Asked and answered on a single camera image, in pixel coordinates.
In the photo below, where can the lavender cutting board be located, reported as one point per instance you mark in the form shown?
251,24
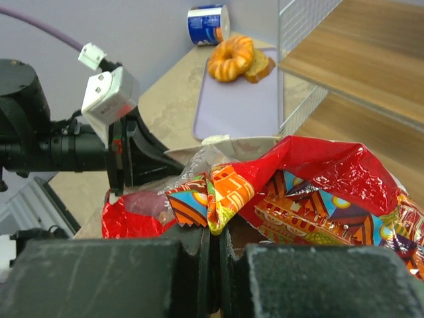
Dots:
238,108

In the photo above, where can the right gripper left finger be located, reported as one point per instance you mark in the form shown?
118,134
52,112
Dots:
166,276

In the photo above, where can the bread slice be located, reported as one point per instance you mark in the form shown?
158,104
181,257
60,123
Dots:
261,66

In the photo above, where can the blue white milk carton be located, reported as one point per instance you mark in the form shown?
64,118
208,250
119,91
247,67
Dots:
208,24

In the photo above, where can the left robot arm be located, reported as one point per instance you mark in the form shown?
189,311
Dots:
31,141

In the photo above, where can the glazed bundt cake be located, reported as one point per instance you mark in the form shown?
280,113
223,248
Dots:
231,58

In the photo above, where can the red candy bag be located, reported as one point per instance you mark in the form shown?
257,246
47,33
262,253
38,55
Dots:
302,191

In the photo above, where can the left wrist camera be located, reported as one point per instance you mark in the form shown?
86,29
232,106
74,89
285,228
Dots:
110,95

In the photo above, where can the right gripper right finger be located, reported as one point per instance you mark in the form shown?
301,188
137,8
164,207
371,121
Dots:
271,280

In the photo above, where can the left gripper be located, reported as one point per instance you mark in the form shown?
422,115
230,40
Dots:
135,156

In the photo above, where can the white wire wooden shelf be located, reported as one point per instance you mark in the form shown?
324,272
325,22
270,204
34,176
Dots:
369,55

